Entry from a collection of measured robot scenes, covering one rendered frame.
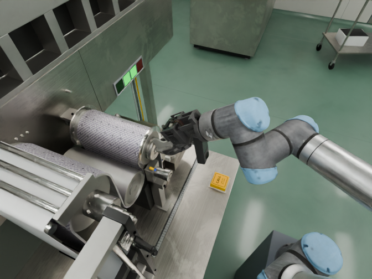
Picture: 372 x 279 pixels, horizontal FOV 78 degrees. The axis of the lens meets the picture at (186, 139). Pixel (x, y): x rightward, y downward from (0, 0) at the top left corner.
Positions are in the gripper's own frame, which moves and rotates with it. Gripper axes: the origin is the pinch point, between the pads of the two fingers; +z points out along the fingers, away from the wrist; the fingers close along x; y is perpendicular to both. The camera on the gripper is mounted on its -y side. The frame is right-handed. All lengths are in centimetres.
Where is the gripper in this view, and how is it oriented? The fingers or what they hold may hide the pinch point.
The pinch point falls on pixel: (161, 145)
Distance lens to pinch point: 73.8
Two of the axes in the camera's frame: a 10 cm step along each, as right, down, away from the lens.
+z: -7.1, 1.8, 6.8
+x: -3.8, 7.2, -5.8
